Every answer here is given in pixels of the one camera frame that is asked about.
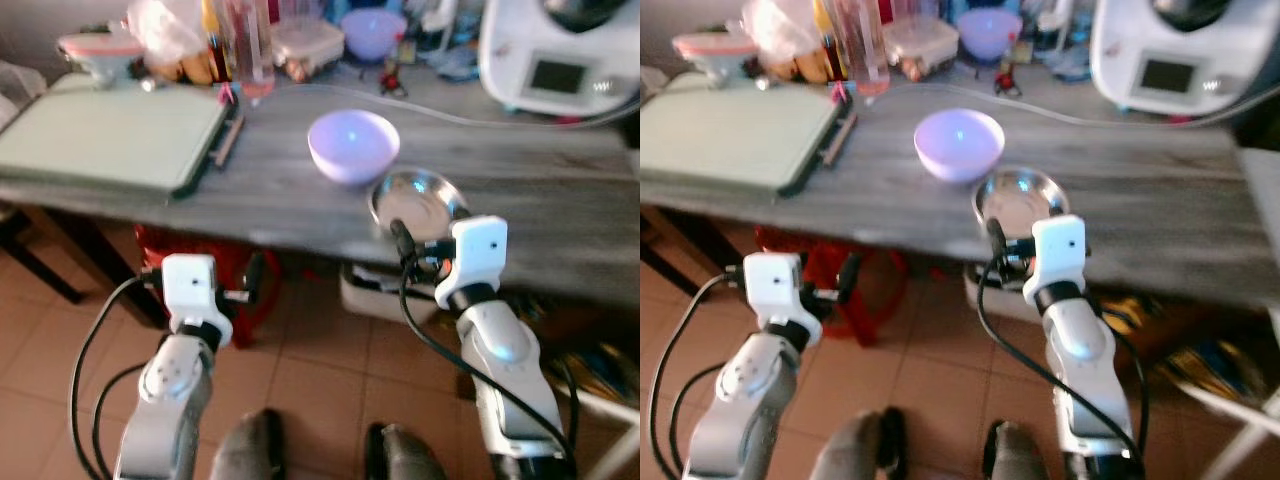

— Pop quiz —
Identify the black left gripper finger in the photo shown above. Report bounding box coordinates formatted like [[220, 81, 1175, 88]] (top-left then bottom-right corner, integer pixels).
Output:
[[837, 251, 864, 303], [243, 251, 270, 303]]

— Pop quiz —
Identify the stainless steel bowl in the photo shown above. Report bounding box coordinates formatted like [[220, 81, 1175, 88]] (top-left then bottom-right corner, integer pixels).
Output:
[[367, 168, 472, 244], [972, 166, 1072, 244]]

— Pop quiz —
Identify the white box under table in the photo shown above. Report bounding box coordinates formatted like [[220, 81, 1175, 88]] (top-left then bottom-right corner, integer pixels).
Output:
[[964, 263, 1031, 323], [339, 261, 442, 323]]

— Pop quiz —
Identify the large purple bowl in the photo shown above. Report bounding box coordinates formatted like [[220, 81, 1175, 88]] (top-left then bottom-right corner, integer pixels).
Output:
[[307, 109, 401, 187], [913, 109, 1006, 185]]

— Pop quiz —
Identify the dark wooden chair leg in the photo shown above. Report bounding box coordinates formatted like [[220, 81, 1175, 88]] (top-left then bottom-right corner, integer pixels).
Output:
[[640, 204, 753, 331], [0, 204, 87, 307]]

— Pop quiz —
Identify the grey left robot foot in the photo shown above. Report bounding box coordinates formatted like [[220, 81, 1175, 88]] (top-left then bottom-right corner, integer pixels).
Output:
[[809, 407, 908, 480], [209, 407, 287, 480]]

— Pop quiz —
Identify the grey robot foot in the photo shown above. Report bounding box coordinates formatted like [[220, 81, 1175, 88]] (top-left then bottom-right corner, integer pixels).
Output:
[[984, 419, 1068, 480], [809, 407, 908, 480], [364, 421, 448, 480], [209, 407, 287, 480]]

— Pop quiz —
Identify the pale green cutting board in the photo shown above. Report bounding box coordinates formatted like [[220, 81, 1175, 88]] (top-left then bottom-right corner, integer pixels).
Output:
[[0, 72, 244, 198], [640, 72, 857, 198]]

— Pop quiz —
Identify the grey right robot foot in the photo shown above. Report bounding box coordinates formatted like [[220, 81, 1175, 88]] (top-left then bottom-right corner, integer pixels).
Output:
[[984, 419, 1068, 480], [364, 421, 448, 480]]

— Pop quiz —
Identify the small purple bowl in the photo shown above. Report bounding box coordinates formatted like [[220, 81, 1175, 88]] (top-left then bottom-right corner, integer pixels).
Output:
[[954, 8, 1024, 65], [339, 8, 409, 65]]

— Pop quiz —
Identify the yellow and blue bag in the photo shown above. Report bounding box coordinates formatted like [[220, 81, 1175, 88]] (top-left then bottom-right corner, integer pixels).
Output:
[[556, 338, 641, 403], [1130, 300, 1266, 403]]

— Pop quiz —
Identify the clear plastic food box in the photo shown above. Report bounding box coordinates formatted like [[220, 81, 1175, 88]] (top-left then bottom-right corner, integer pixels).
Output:
[[271, 17, 347, 79], [884, 17, 961, 79]]

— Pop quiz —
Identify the pink clear tumbler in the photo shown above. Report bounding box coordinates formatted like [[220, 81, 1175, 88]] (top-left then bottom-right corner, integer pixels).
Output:
[[221, 0, 277, 104], [833, 0, 892, 104]]

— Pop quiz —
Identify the white kitchen machine with screen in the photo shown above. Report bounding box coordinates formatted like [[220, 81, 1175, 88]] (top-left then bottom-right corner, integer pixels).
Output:
[[477, 0, 641, 118], [1089, 0, 1280, 118]]

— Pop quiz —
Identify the clear plastic bag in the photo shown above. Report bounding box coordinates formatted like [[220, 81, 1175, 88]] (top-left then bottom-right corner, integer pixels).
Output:
[[743, 0, 828, 63], [127, 0, 213, 63]]

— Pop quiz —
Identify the container with pink lid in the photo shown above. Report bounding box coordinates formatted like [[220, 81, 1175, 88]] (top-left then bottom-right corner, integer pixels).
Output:
[[56, 32, 148, 89], [671, 32, 763, 89]]

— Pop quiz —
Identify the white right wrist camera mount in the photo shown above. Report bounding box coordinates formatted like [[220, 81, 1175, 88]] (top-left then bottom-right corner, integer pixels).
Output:
[[1021, 214, 1089, 307], [434, 215, 509, 312]]

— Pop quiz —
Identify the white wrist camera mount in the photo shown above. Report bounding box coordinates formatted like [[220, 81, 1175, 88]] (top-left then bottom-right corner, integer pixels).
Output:
[[434, 215, 509, 312], [742, 251, 817, 348], [160, 254, 234, 348], [1021, 214, 1089, 307]]

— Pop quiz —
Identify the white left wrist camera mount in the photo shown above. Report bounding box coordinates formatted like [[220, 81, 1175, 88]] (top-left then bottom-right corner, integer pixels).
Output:
[[160, 254, 234, 348], [742, 251, 817, 348]]

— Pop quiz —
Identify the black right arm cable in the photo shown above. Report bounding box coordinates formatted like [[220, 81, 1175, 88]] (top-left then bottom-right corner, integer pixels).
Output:
[[396, 250, 579, 473], [976, 250, 1151, 473]]

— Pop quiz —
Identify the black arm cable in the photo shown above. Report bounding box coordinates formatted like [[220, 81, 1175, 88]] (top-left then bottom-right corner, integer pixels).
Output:
[[67, 274, 167, 480], [648, 272, 749, 480], [396, 250, 579, 473], [976, 250, 1151, 473]]

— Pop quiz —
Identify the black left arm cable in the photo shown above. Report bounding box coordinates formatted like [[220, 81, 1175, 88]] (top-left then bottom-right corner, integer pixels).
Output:
[[648, 272, 749, 480], [67, 274, 167, 480]]

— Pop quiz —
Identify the white frame stand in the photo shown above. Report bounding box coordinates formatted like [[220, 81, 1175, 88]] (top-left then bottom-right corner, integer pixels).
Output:
[[566, 384, 641, 480], [1168, 378, 1280, 480]]

